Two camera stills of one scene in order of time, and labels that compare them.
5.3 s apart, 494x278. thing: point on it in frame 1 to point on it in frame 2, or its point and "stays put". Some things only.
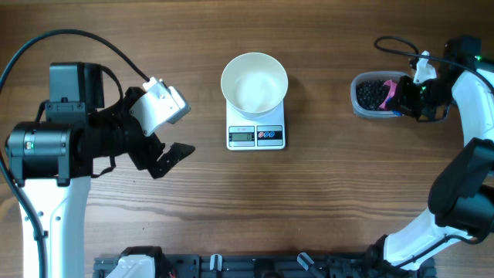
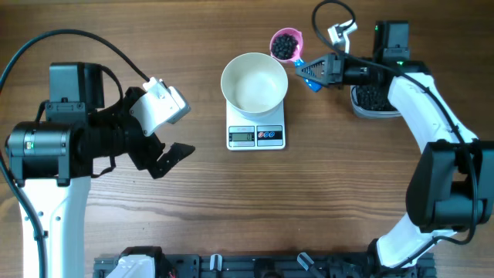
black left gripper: (148, 157) stays put
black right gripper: (404, 99) to (332, 69)
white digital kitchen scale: (266, 133) stays put
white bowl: (255, 83) stays put
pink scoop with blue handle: (386, 103) to (286, 44)
